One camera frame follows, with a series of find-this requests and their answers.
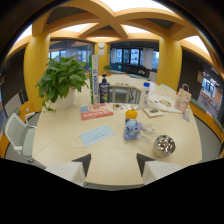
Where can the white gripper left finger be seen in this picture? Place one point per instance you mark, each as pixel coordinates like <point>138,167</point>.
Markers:
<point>71,170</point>

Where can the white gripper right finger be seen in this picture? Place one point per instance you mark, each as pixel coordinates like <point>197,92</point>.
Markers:
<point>154,169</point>

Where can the steel bowl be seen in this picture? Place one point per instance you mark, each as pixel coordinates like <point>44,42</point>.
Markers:
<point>164,145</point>

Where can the light blue face mask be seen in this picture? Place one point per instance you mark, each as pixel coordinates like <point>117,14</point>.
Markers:
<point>95,135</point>

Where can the blue plush toy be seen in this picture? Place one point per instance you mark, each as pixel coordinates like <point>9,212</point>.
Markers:
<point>132,128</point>

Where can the small booklet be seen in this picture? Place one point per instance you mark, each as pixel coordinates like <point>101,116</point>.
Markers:
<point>152,112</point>

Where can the orange fruit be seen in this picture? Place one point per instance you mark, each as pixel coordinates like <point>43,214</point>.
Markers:
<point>131,113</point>

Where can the white grey office chair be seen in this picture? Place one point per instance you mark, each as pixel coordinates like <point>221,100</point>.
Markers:
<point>20,136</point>

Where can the red white book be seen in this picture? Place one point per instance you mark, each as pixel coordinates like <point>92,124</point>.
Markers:
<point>96,111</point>

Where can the white paper sheet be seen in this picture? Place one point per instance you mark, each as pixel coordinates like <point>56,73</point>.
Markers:
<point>162,101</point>

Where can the white plant pot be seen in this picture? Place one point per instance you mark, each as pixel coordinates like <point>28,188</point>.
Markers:
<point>65,100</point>

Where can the white plastic bottle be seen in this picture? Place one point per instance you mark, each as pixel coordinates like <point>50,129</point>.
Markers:
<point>144,95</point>

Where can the orange chair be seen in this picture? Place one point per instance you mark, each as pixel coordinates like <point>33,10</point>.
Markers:
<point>26,110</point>

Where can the pink patterned gift bag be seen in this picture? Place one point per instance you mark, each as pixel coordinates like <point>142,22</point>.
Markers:
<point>182,99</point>

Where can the dark blue bottle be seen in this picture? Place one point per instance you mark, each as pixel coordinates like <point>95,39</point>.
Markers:
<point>104,90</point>

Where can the green potted plant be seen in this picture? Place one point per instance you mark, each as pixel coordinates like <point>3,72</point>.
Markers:
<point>61,78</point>

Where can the tall white green box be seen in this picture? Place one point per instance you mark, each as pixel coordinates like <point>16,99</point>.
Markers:
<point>94,79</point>

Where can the wall clock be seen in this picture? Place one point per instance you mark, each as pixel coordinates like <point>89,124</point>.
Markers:
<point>101,45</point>

